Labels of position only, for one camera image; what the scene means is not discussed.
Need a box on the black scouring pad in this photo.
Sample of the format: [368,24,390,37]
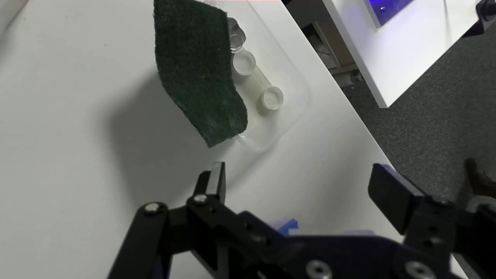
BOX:
[152,0,250,148]

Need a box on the grey box with blue light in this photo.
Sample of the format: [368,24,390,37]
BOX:
[363,0,416,26]

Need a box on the white robot table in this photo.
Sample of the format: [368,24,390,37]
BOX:
[323,0,489,110]

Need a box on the clear plastic cap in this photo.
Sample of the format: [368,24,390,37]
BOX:
[227,17,249,51]

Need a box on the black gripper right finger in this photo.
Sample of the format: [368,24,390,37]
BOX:
[368,162,496,279]

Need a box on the clear container with bottle caps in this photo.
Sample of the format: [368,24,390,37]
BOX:
[207,0,315,152]

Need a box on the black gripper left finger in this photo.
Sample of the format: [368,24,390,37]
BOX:
[108,161,292,279]

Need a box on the white bottle cap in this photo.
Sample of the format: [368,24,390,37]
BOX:
[232,49,259,77]
[259,85,287,113]

